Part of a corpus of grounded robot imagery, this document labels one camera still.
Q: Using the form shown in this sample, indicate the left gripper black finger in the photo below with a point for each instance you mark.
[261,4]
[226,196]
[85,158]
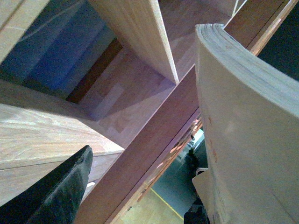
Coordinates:
[54,199]

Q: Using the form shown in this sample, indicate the thick white paperback book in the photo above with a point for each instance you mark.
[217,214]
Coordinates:
[250,115]

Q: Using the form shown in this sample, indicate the light wooden shelf cabinet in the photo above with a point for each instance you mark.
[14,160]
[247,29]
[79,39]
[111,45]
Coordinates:
[76,73]

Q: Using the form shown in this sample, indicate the dark wooden shelf beam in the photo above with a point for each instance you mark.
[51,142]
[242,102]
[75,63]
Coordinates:
[139,160]

